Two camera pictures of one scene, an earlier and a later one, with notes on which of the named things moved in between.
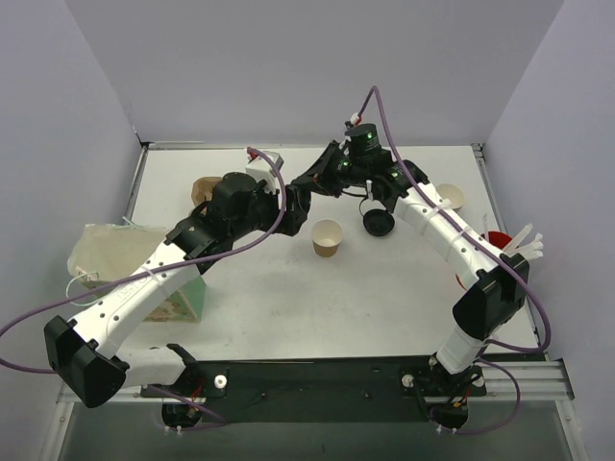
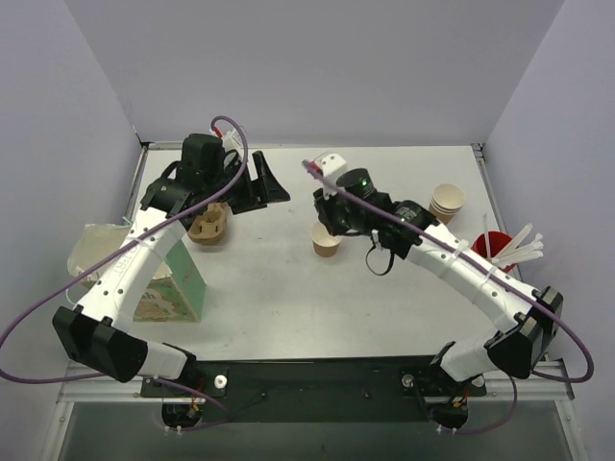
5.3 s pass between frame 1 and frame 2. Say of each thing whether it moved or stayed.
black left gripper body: moved
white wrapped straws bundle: stayed
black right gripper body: moved
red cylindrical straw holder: stayed
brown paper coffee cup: stayed
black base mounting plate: stayed
